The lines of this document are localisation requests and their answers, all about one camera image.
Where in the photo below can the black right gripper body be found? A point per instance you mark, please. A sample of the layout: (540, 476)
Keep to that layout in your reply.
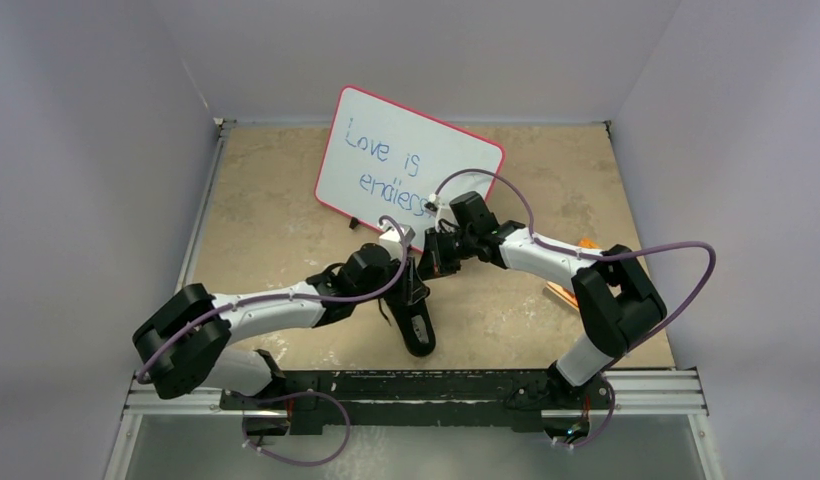
(473, 242)

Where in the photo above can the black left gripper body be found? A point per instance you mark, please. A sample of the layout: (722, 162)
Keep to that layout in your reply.
(402, 293)

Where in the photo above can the black shoe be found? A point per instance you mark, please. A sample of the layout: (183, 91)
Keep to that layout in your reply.
(416, 330)

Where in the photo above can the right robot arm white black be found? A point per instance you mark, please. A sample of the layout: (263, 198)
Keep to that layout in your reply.
(617, 302)

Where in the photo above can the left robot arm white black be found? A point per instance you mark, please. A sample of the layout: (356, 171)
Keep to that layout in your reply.
(187, 342)

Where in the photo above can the pink framed whiteboard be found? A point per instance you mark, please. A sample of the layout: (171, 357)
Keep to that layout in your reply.
(382, 158)

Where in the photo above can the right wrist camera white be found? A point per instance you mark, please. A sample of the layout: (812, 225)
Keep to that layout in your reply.
(437, 210)

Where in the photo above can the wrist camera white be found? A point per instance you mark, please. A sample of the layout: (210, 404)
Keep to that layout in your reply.
(395, 244)
(437, 210)

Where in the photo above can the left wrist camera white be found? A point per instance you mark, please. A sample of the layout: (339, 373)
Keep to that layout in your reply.
(395, 244)

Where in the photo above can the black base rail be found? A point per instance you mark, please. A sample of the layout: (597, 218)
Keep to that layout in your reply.
(522, 400)

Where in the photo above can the aluminium frame rail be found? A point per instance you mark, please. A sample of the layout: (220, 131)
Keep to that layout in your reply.
(262, 229)

